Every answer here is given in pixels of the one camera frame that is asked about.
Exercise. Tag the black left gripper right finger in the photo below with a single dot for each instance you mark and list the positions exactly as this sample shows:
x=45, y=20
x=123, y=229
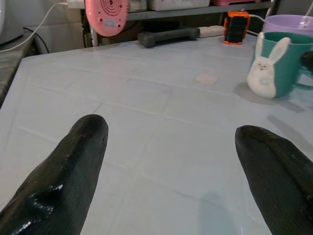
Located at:
x=281, y=176

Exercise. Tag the orange and black device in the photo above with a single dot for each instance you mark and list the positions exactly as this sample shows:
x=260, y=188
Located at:
x=236, y=28

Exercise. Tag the teal mug with white bunny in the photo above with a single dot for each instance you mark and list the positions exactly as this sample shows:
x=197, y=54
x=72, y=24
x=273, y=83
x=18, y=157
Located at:
x=286, y=71

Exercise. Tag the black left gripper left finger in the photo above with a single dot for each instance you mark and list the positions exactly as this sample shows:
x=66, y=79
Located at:
x=61, y=176

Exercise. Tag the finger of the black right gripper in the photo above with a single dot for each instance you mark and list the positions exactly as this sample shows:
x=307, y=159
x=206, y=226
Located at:
x=308, y=61

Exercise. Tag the grey metal shelf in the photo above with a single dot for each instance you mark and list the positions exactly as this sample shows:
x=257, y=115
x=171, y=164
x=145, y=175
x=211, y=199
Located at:
x=195, y=11

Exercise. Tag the purple plastic basin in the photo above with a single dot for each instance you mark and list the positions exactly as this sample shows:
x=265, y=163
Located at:
x=281, y=23

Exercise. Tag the white power strip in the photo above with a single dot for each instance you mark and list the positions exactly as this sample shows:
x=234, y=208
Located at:
x=211, y=30

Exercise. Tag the grey dumbbell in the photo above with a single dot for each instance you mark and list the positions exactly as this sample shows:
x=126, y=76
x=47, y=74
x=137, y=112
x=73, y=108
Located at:
x=168, y=36

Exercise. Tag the pink plastic tray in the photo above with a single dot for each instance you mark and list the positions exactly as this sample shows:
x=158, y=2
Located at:
x=234, y=2

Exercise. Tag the pink round appliance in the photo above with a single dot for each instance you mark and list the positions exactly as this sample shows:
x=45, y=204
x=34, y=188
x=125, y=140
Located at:
x=107, y=17

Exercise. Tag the white rounded appliance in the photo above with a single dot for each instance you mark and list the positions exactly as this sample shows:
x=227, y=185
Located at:
x=8, y=22

